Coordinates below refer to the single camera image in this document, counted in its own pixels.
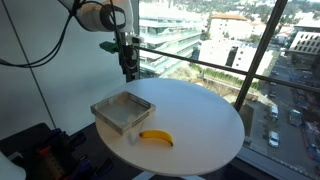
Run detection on light wooden slotted tray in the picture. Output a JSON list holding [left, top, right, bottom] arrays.
[[89, 90, 157, 137]]

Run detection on grey window bottom frame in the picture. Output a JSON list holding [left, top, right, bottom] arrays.
[[235, 145, 320, 180]]

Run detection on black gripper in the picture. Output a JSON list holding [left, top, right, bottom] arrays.
[[118, 42, 140, 76]]

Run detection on black clamp with red tip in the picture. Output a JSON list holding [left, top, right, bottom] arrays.
[[35, 127, 87, 158]]

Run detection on white rounded object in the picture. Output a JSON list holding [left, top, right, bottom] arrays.
[[0, 150, 27, 180]]

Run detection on black perforated mounting board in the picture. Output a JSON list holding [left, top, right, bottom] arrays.
[[0, 122, 114, 180]]

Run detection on dark window handrail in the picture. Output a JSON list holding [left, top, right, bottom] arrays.
[[138, 45, 320, 92]]

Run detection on yellow banana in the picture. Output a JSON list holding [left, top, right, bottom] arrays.
[[138, 128, 175, 147]]

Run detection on white table base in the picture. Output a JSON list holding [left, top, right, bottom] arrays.
[[131, 170, 206, 180]]

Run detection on blue clamp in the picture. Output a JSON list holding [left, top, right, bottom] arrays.
[[69, 155, 114, 180]]

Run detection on slim window mullion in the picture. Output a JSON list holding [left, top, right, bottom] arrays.
[[233, 0, 289, 113]]

